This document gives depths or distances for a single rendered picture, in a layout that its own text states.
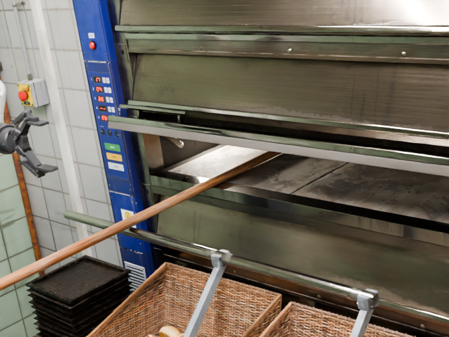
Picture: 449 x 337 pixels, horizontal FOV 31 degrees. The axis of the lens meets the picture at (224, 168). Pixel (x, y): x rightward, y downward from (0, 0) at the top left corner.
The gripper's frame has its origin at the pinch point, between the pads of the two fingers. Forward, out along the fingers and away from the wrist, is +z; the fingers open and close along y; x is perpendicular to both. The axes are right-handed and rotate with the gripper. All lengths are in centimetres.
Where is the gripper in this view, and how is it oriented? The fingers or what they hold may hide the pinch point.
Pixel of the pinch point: (47, 146)
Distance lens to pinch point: 232.9
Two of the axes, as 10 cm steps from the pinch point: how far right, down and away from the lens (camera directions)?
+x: -6.8, 3.1, -6.6
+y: 1.3, 9.4, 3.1
